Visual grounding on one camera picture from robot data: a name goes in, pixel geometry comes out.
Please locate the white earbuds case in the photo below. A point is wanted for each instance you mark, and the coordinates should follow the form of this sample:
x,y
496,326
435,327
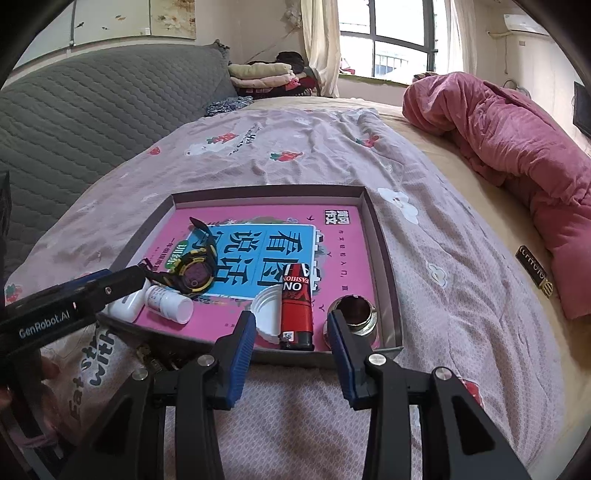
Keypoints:
x,y
127,308

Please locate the white painted wall panel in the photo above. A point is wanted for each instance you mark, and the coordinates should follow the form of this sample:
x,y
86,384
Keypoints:
x,y
87,21

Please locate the grey shallow cardboard box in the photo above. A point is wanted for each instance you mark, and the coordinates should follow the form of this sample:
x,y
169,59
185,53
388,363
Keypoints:
x,y
390,331

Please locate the white air conditioner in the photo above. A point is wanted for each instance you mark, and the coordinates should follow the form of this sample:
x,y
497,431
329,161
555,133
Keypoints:
x,y
522,23

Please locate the pink strawberry print blanket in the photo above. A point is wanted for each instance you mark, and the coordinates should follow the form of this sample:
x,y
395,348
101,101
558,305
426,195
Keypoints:
x,y
466,302

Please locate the pink Chinese workbook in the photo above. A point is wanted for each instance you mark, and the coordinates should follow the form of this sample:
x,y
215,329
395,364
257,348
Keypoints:
x,y
255,243

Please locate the dark patterned cloth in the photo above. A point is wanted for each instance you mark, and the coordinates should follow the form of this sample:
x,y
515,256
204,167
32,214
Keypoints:
x,y
228,105

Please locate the red black lighter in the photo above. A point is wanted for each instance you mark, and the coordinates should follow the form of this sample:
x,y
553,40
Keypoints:
x,y
296,324

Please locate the cream curtain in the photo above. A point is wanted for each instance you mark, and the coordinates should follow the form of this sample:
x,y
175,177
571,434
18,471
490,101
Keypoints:
x,y
320,21

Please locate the grey quilted headboard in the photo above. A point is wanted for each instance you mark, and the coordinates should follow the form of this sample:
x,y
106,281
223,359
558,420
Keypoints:
x,y
65,126

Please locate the rose pink quilt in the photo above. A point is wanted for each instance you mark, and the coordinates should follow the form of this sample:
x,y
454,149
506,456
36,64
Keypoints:
x,y
516,145

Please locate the wall mounted black television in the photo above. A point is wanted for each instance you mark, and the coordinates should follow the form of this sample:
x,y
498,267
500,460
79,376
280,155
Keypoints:
x,y
582,109

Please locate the white plastic jar lid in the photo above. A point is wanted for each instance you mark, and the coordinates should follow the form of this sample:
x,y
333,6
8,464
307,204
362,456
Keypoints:
x,y
266,309

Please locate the person's left hand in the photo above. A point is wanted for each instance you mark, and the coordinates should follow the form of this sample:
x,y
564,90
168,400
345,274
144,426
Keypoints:
x,y
31,371

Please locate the black gold ornate case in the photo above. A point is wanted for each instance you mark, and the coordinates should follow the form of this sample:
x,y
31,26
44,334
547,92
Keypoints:
x,y
165,354

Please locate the small white pill bottle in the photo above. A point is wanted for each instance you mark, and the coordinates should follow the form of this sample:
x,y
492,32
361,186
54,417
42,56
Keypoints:
x,y
168,304

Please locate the black yellow digital watch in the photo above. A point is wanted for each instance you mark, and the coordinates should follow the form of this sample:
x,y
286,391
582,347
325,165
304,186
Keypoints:
x,y
193,273

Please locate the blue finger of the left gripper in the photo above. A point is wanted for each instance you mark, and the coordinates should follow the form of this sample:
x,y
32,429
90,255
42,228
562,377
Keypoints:
x,y
105,286
84,280

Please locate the stack of folded clothes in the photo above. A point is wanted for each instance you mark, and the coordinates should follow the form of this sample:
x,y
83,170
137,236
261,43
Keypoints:
x,y
288,75

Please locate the beige bed sheet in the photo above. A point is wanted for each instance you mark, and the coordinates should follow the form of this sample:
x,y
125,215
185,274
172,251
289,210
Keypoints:
x,y
513,225

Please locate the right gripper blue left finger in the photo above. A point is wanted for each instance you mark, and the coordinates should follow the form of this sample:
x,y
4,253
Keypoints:
x,y
233,353

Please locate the window with dark frame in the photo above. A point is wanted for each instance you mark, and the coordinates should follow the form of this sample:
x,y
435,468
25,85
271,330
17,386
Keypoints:
x,y
396,40

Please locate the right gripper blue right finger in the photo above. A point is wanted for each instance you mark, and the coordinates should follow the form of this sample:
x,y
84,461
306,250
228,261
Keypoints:
x,y
359,378

